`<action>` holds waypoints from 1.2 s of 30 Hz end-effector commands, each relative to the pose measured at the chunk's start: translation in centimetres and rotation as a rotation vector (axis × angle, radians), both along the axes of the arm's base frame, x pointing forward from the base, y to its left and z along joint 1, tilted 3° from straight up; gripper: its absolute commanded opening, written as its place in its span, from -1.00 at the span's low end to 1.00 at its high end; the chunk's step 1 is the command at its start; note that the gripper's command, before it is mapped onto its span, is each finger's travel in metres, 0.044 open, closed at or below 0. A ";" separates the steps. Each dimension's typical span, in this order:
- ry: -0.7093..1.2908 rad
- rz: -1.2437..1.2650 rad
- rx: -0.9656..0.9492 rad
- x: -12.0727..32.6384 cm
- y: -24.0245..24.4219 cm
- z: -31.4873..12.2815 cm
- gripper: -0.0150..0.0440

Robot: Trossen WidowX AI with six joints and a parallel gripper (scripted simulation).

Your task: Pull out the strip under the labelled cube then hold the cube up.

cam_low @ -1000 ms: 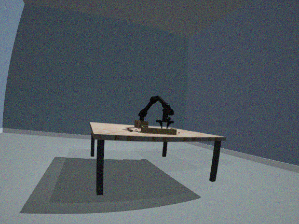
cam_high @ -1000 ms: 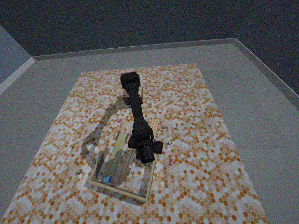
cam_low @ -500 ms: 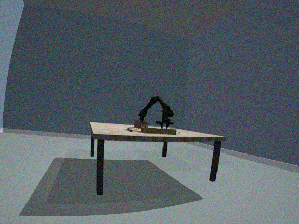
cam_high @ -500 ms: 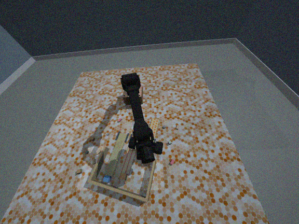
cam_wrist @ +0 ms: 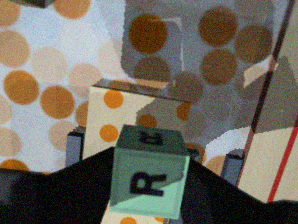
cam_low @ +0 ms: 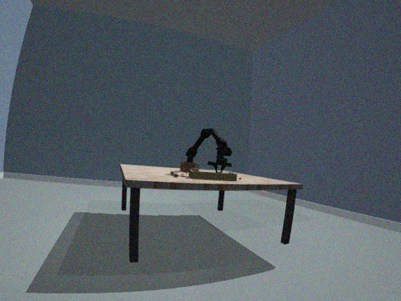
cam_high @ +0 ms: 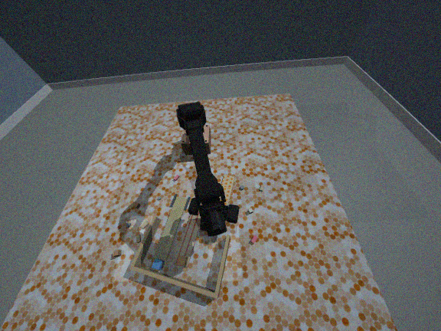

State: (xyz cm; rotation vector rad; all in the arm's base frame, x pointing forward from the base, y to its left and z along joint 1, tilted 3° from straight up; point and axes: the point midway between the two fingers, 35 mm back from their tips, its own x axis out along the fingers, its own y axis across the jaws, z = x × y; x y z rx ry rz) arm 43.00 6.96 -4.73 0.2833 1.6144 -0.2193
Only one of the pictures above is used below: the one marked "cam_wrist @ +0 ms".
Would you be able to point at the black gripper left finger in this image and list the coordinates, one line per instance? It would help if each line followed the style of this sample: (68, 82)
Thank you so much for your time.
(77, 194)

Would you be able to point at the green cube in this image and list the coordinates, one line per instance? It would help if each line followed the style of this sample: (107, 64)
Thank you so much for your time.
(149, 172)

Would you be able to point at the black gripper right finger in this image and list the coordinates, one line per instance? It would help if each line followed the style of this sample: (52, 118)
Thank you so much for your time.
(210, 199)

